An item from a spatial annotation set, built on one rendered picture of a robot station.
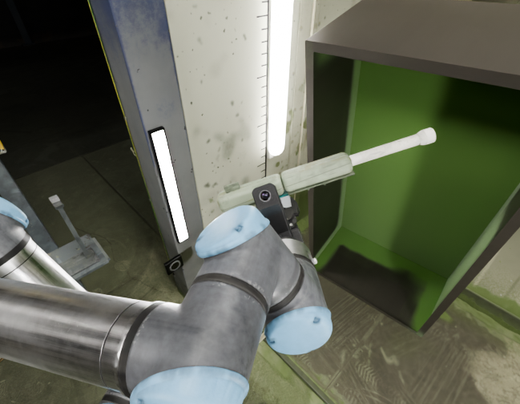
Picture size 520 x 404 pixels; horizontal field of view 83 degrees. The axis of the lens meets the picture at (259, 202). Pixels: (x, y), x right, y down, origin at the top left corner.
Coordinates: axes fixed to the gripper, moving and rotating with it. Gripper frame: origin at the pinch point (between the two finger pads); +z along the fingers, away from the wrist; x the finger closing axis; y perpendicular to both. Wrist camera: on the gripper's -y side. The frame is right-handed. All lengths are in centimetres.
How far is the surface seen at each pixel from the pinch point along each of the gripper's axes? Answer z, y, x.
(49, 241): 46, 8, -102
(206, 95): 70, -20, -17
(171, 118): 59, -18, -32
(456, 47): 6.1, -15.4, 46.6
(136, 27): 49, -48, -25
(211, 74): 71, -26, -12
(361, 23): 26, -25, 36
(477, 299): 67, 151, 88
